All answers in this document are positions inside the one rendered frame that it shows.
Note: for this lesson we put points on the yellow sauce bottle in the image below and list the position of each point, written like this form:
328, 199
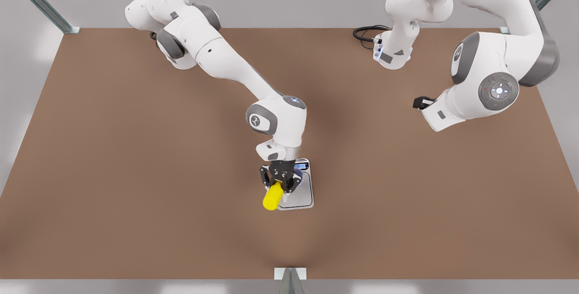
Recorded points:
272, 196

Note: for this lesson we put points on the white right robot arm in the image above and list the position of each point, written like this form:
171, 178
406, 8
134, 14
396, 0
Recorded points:
226, 61

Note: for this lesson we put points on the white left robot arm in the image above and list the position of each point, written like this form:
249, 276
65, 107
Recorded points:
488, 54

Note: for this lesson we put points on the silver digital kitchen scale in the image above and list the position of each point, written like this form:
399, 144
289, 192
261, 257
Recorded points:
301, 196

